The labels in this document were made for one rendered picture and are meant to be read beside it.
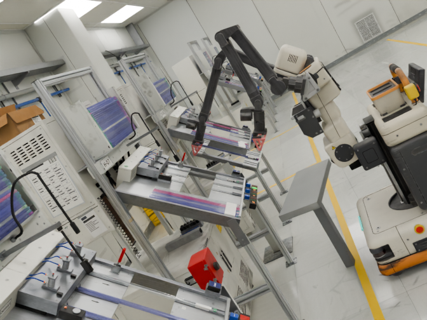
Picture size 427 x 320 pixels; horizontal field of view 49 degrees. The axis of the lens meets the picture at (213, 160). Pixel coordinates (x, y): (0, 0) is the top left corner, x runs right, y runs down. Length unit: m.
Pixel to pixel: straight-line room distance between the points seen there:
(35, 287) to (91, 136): 1.24
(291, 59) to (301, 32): 7.91
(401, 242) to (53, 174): 1.90
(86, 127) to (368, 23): 8.58
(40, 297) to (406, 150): 1.80
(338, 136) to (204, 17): 8.12
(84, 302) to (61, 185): 1.13
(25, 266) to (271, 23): 9.20
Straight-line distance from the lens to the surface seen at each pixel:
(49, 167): 2.70
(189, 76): 7.46
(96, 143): 2.67
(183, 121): 4.24
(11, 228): 1.75
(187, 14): 10.55
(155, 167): 2.91
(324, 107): 2.61
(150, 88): 4.03
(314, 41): 10.47
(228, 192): 2.90
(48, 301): 1.59
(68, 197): 2.72
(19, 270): 1.66
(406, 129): 2.48
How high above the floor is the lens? 1.54
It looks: 11 degrees down
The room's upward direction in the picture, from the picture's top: 32 degrees counter-clockwise
